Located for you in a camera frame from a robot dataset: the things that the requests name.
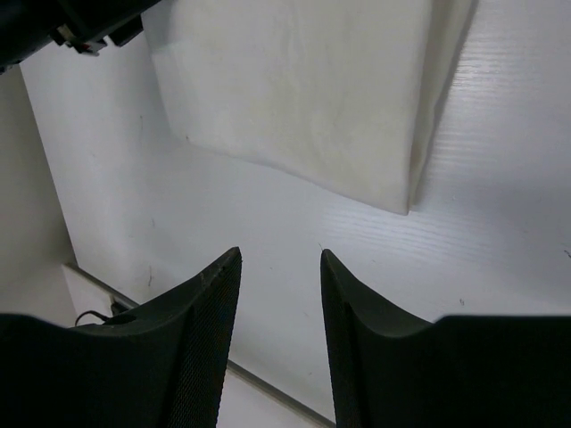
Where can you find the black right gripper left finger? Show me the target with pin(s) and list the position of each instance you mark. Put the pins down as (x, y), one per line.
(161, 364)

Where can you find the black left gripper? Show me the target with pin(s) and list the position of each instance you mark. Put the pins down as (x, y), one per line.
(27, 26)

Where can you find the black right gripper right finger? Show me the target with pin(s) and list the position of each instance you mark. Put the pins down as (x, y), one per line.
(389, 368)

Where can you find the cream white t shirt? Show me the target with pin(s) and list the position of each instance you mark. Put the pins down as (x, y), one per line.
(344, 94)

